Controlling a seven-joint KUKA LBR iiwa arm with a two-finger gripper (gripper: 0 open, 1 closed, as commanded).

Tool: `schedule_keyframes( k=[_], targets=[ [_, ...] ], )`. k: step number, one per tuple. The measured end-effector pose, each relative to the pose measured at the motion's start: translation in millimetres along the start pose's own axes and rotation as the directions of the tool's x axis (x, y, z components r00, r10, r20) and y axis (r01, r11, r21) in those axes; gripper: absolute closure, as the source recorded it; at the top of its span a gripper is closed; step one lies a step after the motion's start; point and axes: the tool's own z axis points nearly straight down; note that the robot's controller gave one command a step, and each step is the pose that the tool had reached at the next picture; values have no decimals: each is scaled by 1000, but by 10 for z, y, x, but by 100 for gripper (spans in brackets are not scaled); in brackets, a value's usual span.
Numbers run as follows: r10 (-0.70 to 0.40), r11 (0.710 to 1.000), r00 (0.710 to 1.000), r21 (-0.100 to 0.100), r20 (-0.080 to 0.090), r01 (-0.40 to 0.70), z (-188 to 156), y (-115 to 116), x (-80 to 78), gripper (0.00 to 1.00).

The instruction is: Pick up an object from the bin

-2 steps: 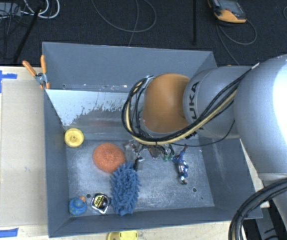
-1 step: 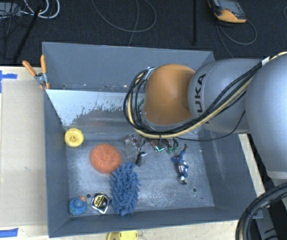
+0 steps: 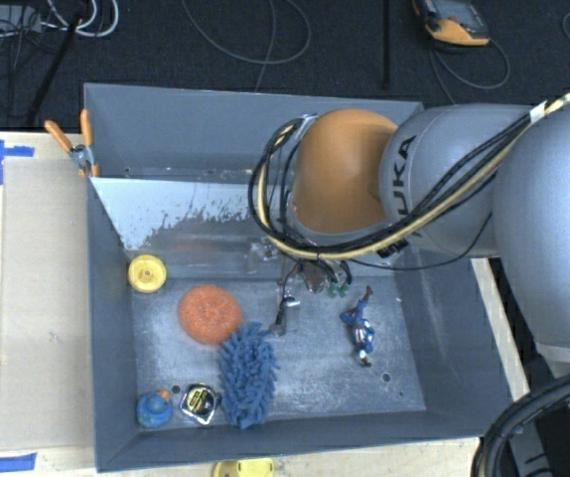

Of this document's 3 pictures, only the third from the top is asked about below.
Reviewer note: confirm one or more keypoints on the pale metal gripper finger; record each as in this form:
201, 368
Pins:
279, 322
295, 316

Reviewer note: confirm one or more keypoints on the orange round scrubber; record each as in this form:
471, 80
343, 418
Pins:
209, 315

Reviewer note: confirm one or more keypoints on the yellow round plastic cap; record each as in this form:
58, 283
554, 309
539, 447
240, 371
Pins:
147, 273

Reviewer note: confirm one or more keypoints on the pale flat board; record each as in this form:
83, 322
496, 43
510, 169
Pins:
42, 306

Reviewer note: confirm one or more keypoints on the blue toy figure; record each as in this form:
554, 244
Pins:
362, 333

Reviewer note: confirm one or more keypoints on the grey metal bin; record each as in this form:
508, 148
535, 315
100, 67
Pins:
325, 380

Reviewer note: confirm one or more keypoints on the blue rubber duck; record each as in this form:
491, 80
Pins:
154, 410

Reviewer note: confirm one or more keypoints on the blue chenille duster mitt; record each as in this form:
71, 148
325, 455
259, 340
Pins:
247, 375

